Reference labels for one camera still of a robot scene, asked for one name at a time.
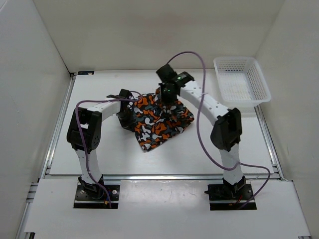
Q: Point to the left aluminium side rail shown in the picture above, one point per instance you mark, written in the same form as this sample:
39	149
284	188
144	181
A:
46	162

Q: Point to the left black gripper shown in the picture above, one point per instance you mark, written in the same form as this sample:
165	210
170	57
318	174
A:
130	124

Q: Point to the aluminium front rail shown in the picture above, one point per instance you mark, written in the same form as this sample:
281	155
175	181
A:
274	176

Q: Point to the camouflage patterned shorts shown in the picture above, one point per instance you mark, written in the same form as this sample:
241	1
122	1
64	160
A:
155	123

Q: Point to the dark blue label sticker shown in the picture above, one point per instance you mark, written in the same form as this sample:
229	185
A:
85	72

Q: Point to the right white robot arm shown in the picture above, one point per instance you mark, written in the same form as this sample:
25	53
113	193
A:
226	123

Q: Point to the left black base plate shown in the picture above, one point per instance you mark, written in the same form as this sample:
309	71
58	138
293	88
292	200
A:
97	198

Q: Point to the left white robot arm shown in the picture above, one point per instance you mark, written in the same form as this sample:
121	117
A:
84	135

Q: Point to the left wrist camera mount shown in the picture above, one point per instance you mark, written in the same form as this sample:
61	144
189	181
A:
124	95

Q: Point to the white plastic basket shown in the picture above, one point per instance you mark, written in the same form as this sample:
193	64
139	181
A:
241	81

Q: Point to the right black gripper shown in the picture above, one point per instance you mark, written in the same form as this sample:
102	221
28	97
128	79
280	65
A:
165	100

